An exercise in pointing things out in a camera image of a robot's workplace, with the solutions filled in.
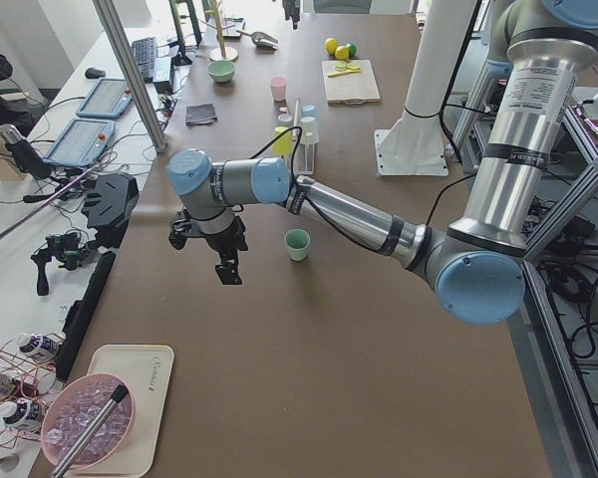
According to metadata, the black keyboard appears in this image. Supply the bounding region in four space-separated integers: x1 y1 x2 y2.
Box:
131 37 157 83

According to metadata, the green cup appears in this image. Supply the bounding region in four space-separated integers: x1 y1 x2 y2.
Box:
284 229 311 262

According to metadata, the yellow knife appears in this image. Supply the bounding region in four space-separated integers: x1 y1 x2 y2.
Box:
327 70 362 78

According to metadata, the blue teach pendant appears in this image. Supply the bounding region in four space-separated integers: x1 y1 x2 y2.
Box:
42 118 116 167
76 78 133 120

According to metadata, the pink cup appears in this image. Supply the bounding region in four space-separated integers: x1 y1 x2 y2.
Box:
269 77 287 102

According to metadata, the grey folded cloth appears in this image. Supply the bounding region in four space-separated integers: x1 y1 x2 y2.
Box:
185 104 217 125

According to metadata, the beige tray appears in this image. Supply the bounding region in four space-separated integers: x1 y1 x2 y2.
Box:
66 345 174 477

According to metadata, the aluminium frame post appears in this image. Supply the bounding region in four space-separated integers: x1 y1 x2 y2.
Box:
93 0 167 153

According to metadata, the wooden cutting board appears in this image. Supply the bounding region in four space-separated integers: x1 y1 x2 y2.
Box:
321 60 381 105

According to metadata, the light blue cup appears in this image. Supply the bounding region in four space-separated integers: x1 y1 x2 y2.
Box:
301 105 318 119

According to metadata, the metal rod tool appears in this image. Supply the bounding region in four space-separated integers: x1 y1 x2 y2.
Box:
50 384 129 478

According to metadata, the cream white cup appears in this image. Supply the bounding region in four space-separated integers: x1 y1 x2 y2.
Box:
299 117 320 145

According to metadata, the wooden mug tree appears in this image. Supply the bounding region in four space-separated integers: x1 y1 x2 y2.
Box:
208 0 239 62

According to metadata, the black plastic cover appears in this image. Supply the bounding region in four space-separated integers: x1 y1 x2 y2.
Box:
81 172 139 248

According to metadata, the white wire cup rack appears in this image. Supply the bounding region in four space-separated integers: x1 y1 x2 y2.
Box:
286 97 318 175

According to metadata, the lower blue teach pendant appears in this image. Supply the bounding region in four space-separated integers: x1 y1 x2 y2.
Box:
42 118 116 167

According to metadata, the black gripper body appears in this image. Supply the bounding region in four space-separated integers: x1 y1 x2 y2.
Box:
168 209 248 259
282 0 300 20

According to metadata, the yellow cup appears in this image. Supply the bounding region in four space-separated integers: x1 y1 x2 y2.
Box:
271 125 294 156

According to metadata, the pink bowl with ice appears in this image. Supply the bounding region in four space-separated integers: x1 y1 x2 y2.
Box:
41 373 136 469

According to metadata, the upper blue teach pendant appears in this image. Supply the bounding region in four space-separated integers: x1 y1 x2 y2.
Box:
76 78 133 120

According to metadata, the yellow lemon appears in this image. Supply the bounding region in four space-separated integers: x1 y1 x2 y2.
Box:
324 37 339 56
334 45 350 61

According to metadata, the black computer mouse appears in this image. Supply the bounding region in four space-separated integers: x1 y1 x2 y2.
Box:
84 67 106 80

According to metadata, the green bowl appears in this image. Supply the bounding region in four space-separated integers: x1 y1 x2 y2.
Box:
207 60 235 84

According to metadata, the metal scoop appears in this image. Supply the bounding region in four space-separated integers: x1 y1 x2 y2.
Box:
237 30 279 51

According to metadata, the grey cup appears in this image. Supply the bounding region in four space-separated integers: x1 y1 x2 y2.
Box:
277 113 293 127

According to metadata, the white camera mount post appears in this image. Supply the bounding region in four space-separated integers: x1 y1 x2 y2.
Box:
375 0 479 176

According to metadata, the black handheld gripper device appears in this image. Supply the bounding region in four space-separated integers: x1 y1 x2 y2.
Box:
30 230 100 296

